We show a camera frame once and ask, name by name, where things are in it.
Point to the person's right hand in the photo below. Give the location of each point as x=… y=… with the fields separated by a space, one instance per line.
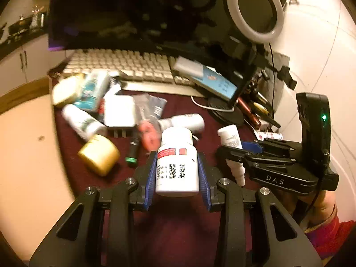
x=325 y=203

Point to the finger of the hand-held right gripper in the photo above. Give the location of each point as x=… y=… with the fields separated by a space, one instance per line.
x=236 y=155
x=278 y=148

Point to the black computer monitor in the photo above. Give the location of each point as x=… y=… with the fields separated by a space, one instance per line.
x=125 y=14

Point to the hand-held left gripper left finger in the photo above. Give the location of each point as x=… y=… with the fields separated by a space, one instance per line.
x=151 y=178

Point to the silver foil packet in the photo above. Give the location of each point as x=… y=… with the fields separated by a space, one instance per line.
x=151 y=105

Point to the black kitchen countertop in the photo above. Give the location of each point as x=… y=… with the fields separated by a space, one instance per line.
x=22 y=40

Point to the red white small packet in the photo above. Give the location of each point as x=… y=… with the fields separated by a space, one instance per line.
x=268 y=136

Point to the cream white round jar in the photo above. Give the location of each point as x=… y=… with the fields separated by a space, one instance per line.
x=65 y=91

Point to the yellow round jar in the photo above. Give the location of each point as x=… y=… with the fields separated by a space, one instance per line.
x=98 y=155

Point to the beige keyboard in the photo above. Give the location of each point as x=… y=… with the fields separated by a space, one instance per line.
x=125 y=64

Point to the teal cartoon tissue pack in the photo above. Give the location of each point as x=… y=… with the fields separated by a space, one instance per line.
x=90 y=89

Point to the white charger plug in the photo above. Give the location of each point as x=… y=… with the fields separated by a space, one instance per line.
x=119 y=112

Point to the white pill bottle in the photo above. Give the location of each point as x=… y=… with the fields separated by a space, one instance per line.
x=176 y=172

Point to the black frying pan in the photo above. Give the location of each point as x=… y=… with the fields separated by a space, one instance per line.
x=19 y=26

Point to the blue printed box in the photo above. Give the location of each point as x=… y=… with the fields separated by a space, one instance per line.
x=219 y=84

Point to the pink plastic object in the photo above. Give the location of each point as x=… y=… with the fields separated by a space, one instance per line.
x=148 y=139

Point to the small white dropper bottle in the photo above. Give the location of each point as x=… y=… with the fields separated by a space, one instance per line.
x=230 y=136

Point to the black phone stand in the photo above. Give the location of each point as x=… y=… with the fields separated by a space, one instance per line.
x=226 y=114

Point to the white kitchen cabinets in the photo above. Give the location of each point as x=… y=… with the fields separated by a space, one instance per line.
x=36 y=58

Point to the dark red pen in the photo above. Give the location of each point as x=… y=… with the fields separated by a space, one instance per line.
x=249 y=111

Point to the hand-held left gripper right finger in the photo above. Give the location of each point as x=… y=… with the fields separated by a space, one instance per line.
x=204 y=180

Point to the white bottle green print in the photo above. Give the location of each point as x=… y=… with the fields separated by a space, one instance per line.
x=80 y=122

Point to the white cylindrical bottle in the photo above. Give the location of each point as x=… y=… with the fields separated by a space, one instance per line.
x=186 y=122

